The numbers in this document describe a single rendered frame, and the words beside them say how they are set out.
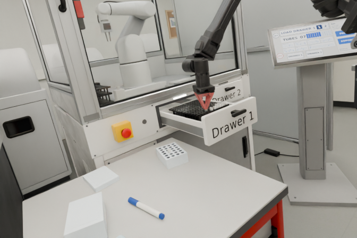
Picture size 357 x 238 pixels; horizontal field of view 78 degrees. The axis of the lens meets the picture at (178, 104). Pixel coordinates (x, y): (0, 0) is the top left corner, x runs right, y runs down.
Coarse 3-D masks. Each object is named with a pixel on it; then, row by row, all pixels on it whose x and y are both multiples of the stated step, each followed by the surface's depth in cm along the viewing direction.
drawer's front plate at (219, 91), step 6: (228, 84) 128; (234, 84) 131; (240, 84) 134; (216, 90) 123; (222, 90) 126; (234, 90) 132; (240, 90) 135; (216, 96) 123; (222, 96) 126; (228, 96) 129; (234, 96) 132; (240, 96) 135; (228, 102) 130
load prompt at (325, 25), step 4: (316, 24) 148; (320, 24) 147; (324, 24) 146; (328, 24) 145; (296, 28) 151; (300, 28) 150; (304, 28) 149; (308, 28) 148; (312, 28) 147; (316, 28) 146; (320, 28) 146; (324, 28) 145; (328, 28) 144; (280, 32) 153; (284, 32) 152; (288, 32) 151; (292, 32) 150; (296, 32) 149; (300, 32) 148; (280, 36) 152
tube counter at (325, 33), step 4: (312, 32) 146; (316, 32) 145; (320, 32) 144; (324, 32) 144; (328, 32) 143; (300, 36) 147; (304, 36) 146; (308, 36) 146; (312, 36) 145; (316, 36) 144; (320, 36) 143
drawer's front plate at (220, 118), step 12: (228, 108) 83; (240, 108) 87; (252, 108) 91; (204, 120) 76; (216, 120) 80; (228, 120) 84; (240, 120) 88; (252, 120) 92; (204, 132) 78; (216, 132) 80; (228, 132) 84
